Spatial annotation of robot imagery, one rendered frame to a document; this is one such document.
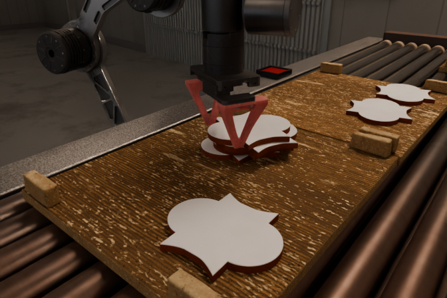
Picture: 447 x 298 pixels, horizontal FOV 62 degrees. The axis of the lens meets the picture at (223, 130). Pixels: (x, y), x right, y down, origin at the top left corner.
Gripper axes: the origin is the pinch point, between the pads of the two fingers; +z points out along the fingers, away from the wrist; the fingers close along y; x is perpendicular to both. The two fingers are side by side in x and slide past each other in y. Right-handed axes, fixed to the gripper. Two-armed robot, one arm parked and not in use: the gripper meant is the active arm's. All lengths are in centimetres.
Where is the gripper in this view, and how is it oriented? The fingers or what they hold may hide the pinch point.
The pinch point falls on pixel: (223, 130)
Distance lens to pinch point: 55.7
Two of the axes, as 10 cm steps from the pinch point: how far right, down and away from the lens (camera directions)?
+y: -4.4, -3.4, 8.3
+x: -9.0, 1.7, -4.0
